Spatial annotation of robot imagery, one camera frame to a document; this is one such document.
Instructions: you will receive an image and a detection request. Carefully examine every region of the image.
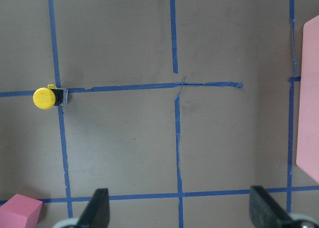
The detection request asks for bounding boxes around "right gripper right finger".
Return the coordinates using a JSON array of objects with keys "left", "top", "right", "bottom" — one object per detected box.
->
[{"left": 249, "top": 186, "right": 293, "bottom": 228}]

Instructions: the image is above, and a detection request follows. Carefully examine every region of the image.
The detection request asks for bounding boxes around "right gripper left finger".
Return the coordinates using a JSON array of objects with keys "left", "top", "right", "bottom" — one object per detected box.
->
[{"left": 77, "top": 188, "right": 110, "bottom": 228}]

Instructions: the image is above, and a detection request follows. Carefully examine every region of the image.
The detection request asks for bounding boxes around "yellow push button switch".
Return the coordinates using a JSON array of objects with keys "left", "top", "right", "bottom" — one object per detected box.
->
[{"left": 32, "top": 84, "right": 69, "bottom": 110}]

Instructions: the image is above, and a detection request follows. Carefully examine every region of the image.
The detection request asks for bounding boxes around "pink cube bottom centre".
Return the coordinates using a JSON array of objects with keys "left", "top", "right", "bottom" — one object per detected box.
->
[{"left": 0, "top": 194, "right": 43, "bottom": 228}]

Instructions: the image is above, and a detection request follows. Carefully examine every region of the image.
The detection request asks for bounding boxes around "pink plastic bin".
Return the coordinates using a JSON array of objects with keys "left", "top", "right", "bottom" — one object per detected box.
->
[{"left": 296, "top": 16, "right": 319, "bottom": 182}]

